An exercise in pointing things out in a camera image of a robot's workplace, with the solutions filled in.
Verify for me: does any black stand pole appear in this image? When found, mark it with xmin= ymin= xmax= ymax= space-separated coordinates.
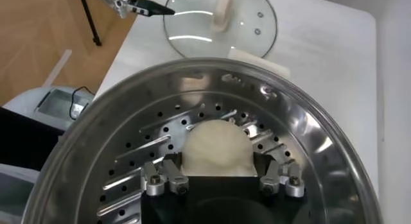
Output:
xmin=76 ymin=0 xmax=103 ymax=47

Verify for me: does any round glass pot lid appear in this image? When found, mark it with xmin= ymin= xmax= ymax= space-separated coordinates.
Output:
xmin=162 ymin=0 xmax=279 ymax=59

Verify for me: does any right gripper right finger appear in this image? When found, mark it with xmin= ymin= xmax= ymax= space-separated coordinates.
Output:
xmin=255 ymin=153 xmax=306 ymax=199

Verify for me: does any stainless steel steamer basket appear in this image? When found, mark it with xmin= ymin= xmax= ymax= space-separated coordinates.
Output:
xmin=21 ymin=57 xmax=385 ymax=224

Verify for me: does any white flat bar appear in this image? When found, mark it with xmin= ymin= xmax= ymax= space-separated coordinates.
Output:
xmin=42 ymin=48 xmax=73 ymax=87

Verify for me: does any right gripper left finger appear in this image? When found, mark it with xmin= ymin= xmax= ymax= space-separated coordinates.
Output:
xmin=141 ymin=153 xmax=190 ymax=197

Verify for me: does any white steamed baozi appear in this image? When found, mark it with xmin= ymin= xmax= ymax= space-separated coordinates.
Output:
xmin=180 ymin=119 xmax=259 ymax=178

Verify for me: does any grey box with cable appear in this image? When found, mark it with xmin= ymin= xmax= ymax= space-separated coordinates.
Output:
xmin=0 ymin=85 xmax=96 ymax=224

